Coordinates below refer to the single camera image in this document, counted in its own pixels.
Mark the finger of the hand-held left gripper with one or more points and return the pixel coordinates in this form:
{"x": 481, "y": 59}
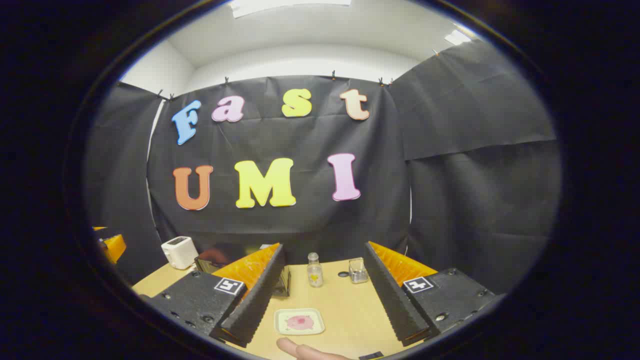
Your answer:
{"x": 116, "y": 247}
{"x": 99, "y": 228}

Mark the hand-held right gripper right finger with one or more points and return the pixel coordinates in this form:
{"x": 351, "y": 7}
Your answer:
{"x": 392, "y": 300}

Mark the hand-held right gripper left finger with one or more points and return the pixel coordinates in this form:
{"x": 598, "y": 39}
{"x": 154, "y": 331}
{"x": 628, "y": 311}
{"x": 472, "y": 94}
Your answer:
{"x": 255, "y": 300}

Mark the white square plate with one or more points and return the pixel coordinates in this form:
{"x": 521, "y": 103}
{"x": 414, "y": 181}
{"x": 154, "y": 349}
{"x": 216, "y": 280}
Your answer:
{"x": 282, "y": 327}

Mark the pink ham slice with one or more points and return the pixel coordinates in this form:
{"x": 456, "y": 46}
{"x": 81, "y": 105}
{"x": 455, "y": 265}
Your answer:
{"x": 300, "y": 322}

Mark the black electric oven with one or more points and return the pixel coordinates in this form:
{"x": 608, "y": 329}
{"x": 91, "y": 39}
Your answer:
{"x": 210, "y": 261}

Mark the black tape strip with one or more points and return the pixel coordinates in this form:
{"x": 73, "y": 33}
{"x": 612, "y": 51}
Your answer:
{"x": 371, "y": 355}

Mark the white toaster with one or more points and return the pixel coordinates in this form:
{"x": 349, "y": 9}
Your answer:
{"x": 179, "y": 252}

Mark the clear glass bottle yellow label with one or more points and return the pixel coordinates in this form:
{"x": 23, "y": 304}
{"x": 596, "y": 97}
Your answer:
{"x": 315, "y": 276}

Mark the black backdrop cloth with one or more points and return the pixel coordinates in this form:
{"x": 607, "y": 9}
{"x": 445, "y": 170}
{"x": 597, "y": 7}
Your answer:
{"x": 300, "y": 220}

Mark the ceiling light panel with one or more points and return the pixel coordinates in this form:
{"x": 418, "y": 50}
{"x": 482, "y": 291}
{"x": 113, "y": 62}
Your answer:
{"x": 457, "y": 37}

